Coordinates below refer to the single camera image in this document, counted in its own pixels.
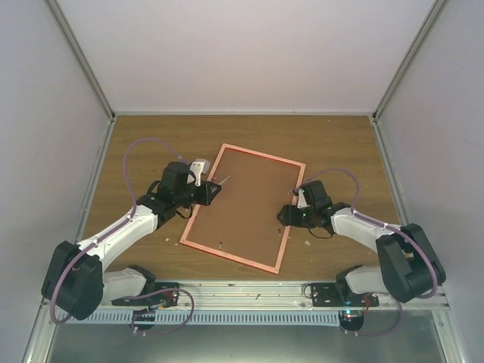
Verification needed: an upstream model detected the grey slotted cable duct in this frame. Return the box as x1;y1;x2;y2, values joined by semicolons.
86;309;341;326

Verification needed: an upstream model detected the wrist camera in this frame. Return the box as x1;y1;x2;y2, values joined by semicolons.
187;159;210;187
293;187;308;209

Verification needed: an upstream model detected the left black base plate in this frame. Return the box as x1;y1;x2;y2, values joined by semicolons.
111;281;180;309

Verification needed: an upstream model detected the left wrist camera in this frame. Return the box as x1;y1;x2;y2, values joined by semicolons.
187;159;210;187

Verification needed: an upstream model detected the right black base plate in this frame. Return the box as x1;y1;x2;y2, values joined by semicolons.
302;281;380;308

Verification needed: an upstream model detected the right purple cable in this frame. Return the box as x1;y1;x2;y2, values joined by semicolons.
302;168;439;337

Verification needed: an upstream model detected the purple cable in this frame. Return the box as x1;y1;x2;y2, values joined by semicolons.
48;138;190;325
302;168;439;337

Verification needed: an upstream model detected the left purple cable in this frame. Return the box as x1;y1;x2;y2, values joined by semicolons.
48;138;190;325

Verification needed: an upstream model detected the aluminium rail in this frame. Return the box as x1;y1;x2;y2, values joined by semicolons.
41;278;451;309

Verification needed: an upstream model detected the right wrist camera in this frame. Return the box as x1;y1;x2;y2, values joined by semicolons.
293;187;308;209

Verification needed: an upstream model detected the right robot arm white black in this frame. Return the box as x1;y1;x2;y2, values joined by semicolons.
277;181;446;306

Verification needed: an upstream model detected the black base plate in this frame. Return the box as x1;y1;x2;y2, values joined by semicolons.
111;281;180;309
302;281;380;308

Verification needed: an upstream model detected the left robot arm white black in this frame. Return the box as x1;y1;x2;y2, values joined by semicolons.
41;159;222;320

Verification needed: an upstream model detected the red picture frame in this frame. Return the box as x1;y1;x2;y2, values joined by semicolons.
179;143;306;275

